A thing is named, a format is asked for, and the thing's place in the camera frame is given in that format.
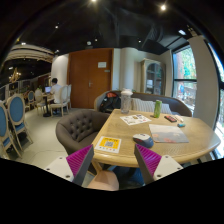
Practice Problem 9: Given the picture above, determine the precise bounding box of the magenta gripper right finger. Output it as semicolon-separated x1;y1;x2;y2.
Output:
134;144;161;184

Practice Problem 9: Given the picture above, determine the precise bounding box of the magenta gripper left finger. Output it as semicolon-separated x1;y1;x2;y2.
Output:
66;145;94;186

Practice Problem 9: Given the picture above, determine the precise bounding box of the grey blue computer mouse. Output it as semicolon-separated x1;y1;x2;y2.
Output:
133;134;154;148

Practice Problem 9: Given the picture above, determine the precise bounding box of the grey mouse pad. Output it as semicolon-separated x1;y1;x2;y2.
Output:
149;124;189;143

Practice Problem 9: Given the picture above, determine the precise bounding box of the grey tufted armchair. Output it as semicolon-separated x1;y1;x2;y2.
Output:
56;109;109;155

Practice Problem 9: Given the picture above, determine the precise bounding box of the yellow QR code card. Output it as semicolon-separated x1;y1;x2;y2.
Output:
95;136;122;153

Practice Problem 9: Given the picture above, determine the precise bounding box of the round wooden table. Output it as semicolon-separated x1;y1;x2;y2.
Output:
92;109;221;167

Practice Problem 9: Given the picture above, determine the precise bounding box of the white printed menu sheet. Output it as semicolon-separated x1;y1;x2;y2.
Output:
121;114;150;125

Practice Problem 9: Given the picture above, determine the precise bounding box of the small blue object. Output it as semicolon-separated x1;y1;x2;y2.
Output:
177;124;186;128

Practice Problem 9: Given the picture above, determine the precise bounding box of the dark red phone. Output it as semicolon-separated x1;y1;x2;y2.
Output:
164;115;177;123

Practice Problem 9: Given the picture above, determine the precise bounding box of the green drink can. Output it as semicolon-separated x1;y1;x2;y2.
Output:
154;100;162;118

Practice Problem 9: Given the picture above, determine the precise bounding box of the striped cushion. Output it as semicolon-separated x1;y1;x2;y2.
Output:
132;98;171;114

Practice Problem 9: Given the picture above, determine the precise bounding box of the grey curved sofa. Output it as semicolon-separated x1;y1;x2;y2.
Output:
94;90;192;117

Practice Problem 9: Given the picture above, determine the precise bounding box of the black red backpack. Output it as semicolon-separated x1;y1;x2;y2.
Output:
99;92;121;113

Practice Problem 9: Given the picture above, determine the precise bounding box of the clear plastic water jug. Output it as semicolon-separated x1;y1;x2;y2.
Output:
121;89;132;114

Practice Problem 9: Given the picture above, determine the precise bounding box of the blue white dining chair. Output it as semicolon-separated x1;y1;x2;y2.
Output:
0;102;21;157
7;94;33;147

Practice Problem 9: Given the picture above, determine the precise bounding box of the person in white shirt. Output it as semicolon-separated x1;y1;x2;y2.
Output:
50;78;62;104

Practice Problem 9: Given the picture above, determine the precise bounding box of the white glass cabinet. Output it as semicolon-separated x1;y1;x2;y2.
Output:
140;59;166;95

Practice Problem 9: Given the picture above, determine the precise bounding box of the wooden double door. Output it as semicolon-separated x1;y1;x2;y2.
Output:
67;48;113;109

